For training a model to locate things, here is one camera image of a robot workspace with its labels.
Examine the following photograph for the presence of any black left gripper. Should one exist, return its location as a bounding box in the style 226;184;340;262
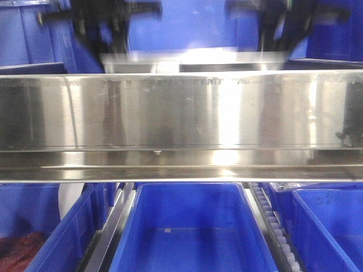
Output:
38;1;162;57

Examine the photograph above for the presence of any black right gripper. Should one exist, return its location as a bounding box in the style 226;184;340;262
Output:
225;1;352;53

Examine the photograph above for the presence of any silver metal tray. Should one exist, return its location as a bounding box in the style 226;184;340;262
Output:
100;48;289;74

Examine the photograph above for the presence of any blue crate upper right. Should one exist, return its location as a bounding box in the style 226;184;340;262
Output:
281;1;362;62

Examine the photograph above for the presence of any large blue crate upper centre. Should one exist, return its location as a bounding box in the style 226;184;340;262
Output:
53;0;311;74

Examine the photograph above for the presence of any blue crate upper left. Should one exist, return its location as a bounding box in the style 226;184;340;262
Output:
1;1;72;73

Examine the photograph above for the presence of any blue bin lower right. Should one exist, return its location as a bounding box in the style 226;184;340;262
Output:
264;182;362;271

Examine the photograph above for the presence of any blue bin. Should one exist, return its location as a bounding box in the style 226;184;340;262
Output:
1;183;118;271
110;182;277;271
264;182;362;271

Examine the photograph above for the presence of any blue bin lower left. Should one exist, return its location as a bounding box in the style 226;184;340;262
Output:
1;183;118;271

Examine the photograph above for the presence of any blue bin lower centre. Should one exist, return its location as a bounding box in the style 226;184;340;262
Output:
110;182;277;271

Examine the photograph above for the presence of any white roller conveyor track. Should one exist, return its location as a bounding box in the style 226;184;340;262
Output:
248;182;302;271

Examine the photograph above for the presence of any dark red cloth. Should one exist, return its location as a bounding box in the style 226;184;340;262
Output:
1;232;45;271

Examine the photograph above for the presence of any grey metal divider rail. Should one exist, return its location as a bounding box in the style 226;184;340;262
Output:
78;182;136;271

